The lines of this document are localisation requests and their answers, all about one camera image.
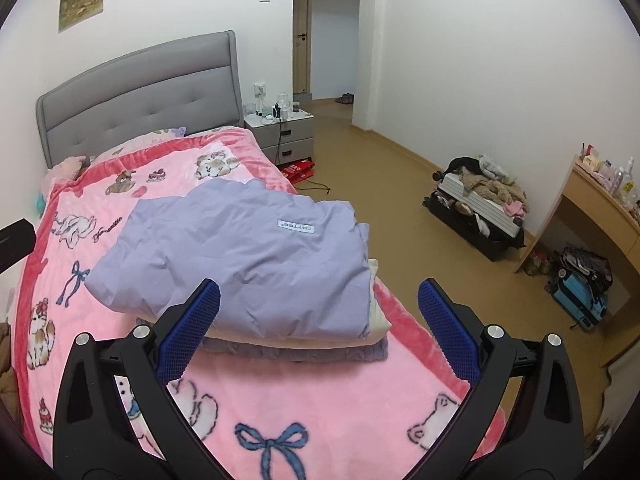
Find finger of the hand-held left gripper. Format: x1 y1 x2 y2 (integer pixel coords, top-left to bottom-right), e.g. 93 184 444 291
0 219 37 275

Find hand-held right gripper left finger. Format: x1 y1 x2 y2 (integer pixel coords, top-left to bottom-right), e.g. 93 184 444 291
52 277 222 480

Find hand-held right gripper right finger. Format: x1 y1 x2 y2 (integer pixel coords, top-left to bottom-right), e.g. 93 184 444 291
417 277 586 480

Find lavender jacket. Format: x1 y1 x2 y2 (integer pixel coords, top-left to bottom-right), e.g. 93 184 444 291
84 179 373 339

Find cream garment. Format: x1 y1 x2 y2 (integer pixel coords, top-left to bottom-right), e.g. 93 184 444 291
135 259 394 349

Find pink pillow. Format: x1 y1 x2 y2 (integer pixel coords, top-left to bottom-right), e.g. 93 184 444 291
42 155 87 194

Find open black suitcase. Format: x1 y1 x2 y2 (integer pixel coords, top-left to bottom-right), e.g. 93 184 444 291
424 170 528 263

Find shoes under desk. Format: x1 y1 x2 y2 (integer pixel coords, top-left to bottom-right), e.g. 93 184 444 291
522 249 559 277

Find grey knit sweater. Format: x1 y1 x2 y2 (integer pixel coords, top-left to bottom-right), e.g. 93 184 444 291
200 335 390 364

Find blue bag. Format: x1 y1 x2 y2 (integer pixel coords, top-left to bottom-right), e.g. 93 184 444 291
549 267 610 332

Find pink printed blanket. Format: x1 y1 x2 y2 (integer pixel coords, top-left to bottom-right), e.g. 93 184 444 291
10 127 506 480

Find brown fluffy garment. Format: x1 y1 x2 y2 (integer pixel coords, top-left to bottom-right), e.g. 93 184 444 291
460 166 529 212

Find black bag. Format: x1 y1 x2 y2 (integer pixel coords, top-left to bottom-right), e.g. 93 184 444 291
559 245 614 295

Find black garment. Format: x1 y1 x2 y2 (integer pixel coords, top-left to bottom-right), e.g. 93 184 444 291
433 156 482 182

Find light grey garment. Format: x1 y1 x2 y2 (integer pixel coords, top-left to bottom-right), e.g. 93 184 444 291
476 153 512 182

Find grey upholstered bed headboard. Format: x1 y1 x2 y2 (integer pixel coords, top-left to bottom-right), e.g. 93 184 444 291
35 30 246 171

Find red bag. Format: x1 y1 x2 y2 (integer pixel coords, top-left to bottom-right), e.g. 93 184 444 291
280 159 317 184

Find wooden desk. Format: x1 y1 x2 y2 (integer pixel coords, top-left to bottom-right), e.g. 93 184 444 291
513 155 640 323

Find grey nightstand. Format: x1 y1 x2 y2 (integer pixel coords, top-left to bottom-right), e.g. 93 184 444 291
243 110 317 166

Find row of toiletry bottles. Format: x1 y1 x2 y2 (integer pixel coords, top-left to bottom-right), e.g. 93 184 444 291
575 142 640 212

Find wooden door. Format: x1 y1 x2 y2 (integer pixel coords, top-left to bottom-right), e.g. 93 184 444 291
293 0 314 95

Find black floor cable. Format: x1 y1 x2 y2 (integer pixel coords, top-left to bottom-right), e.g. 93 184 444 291
295 177 332 197

